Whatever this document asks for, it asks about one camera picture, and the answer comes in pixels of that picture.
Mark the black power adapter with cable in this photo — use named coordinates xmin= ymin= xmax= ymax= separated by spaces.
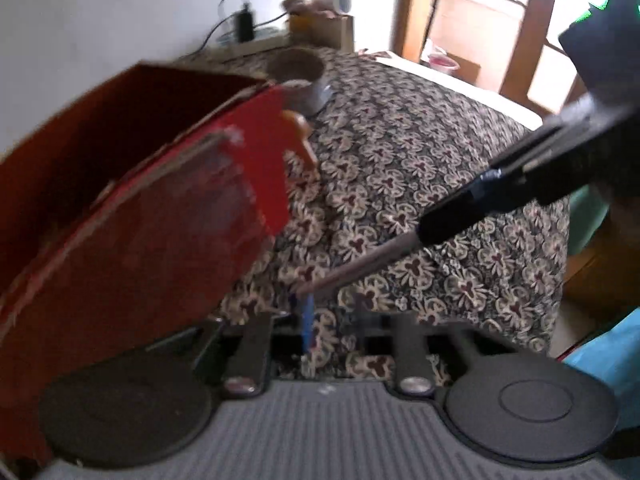
xmin=192 ymin=0 xmax=291 ymax=56

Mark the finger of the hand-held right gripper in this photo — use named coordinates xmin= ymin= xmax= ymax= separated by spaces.
xmin=417 ymin=170 xmax=506 ymax=246

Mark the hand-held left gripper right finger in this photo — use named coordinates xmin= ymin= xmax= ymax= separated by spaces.
xmin=350 ymin=302 xmax=501 ymax=397

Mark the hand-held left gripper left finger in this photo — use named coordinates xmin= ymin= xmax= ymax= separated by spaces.
xmin=145 ymin=292 xmax=317 ymax=398

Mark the small brown cardboard box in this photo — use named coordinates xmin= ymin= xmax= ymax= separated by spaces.
xmin=287 ymin=12 xmax=356 ymax=54

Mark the small orange figurine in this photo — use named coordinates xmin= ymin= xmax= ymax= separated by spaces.
xmin=281 ymin=109 xmax=319 ymax=172

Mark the red bowl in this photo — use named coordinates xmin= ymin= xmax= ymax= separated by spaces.
xmin=426 ymin=51 xmax=459 ymax=72

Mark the white power strip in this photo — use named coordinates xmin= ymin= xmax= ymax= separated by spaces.
xmin=204 ymin=34 xmax=292 ymax=60

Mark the round metal tin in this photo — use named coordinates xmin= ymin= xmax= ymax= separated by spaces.
xmin=265 ymin=49 xmax=333 ymax=114

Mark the light blue cloth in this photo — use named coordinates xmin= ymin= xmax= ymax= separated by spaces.
xmin=562 ymin=307 xmax=640 ymax=443

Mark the thin brown stick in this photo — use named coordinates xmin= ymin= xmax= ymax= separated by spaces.
xmin=294 ymin=232 xmax=426 ymax=297

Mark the wooden door frame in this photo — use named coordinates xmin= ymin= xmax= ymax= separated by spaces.
xmin=391 ymin=0 xmax=557 ymax=106

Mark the red cardboard box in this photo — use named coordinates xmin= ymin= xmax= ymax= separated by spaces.
xmin=0 ymin=62 xmax=292 ymax=466

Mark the floral patterned tablecloth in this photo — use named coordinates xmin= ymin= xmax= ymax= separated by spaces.
xmin=210 ymin=49 xmax=572 ymax=386

